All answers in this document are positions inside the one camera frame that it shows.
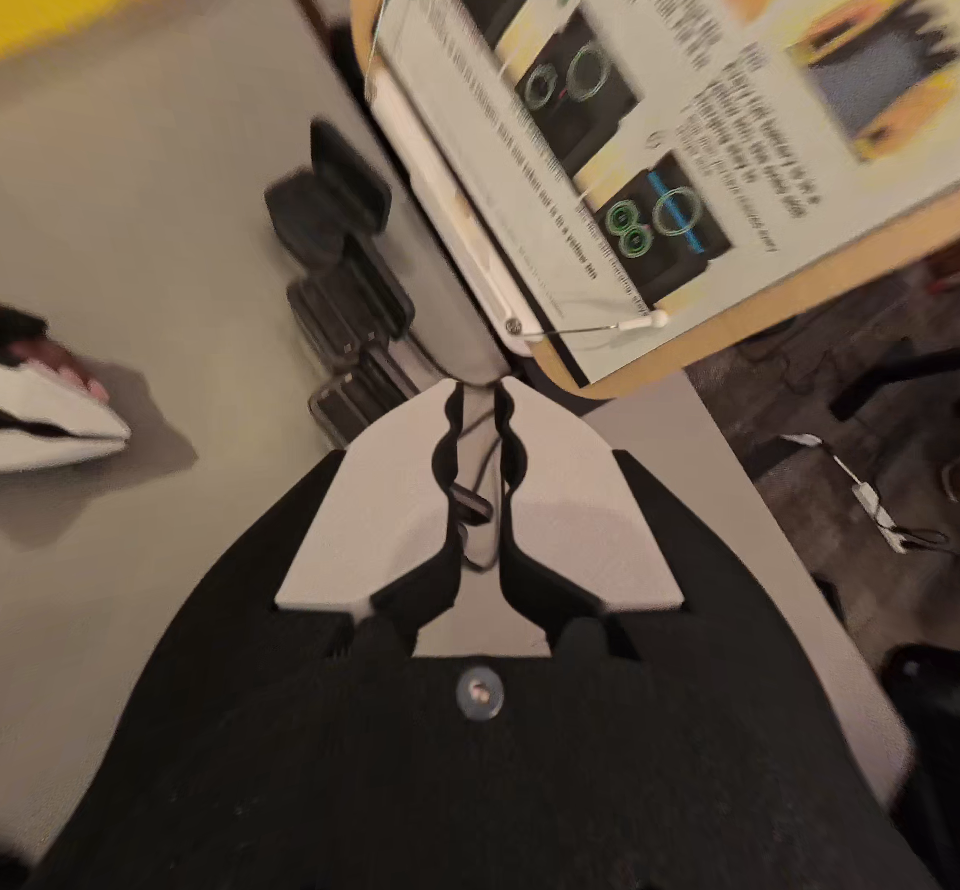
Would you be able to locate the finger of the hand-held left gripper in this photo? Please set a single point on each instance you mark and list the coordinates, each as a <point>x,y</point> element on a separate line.
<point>52,403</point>
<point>37,454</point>

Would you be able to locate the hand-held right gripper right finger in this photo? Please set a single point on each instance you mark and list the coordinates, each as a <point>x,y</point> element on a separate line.
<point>592,530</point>

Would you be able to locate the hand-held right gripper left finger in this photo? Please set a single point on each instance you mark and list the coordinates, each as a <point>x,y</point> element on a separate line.
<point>375,523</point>

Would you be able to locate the black battery charging case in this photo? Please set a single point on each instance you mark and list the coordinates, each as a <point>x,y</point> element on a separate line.
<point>345,399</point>
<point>337,320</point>
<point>315,219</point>

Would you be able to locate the person's left hand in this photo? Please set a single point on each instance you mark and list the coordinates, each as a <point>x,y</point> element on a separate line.
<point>60,361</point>

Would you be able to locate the instruction sheet on wooden stand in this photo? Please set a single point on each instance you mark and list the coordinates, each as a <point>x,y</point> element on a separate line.
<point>750,320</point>

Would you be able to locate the white power strip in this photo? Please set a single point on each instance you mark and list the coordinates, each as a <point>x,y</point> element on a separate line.
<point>874,508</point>

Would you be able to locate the black chair base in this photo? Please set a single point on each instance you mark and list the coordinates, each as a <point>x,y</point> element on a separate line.
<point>926,695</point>

